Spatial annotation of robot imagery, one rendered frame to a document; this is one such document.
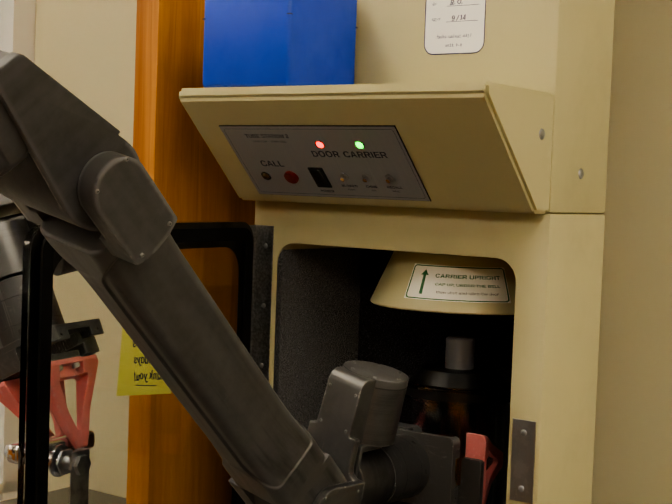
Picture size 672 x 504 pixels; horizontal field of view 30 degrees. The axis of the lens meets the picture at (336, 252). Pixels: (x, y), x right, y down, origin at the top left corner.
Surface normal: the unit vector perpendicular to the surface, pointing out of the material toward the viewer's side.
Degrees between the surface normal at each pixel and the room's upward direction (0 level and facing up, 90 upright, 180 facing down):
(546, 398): 90
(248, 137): 135
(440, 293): 67
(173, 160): 90
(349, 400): 84
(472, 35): 90
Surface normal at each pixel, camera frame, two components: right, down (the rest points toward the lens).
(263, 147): -0.44, 0.72
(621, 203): -0.59, 0.02
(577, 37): 0.81, 0.06
